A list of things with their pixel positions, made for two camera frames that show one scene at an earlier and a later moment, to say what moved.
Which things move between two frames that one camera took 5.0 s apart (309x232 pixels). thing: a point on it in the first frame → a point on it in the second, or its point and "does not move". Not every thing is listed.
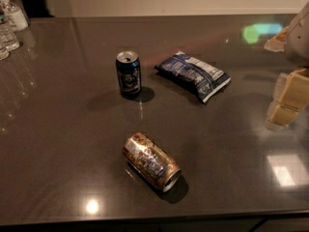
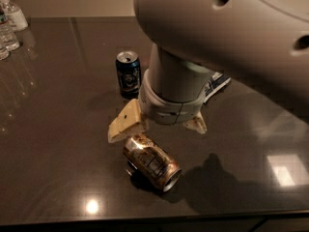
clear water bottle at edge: x=4 y=53 does not move
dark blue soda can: x=128 y=71 does not move
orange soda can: x=148 y=161 does not move
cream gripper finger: x=277 y=43 → x=196 y=124
